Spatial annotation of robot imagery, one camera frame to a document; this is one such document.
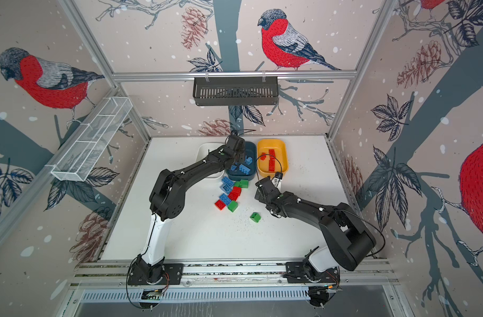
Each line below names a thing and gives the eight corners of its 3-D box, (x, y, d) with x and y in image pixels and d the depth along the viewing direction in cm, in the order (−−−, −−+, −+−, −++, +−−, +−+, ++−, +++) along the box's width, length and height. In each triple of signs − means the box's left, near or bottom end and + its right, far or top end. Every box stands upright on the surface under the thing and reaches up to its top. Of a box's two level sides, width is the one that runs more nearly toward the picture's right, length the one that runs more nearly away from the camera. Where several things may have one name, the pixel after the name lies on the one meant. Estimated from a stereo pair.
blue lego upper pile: (217, 187, 100) (216, 185, 99) (224, 178, 104) (224, 176, 102) (228, 194, 98) (228, 192, 96) (236, 184, 101) (235, 182, 99)
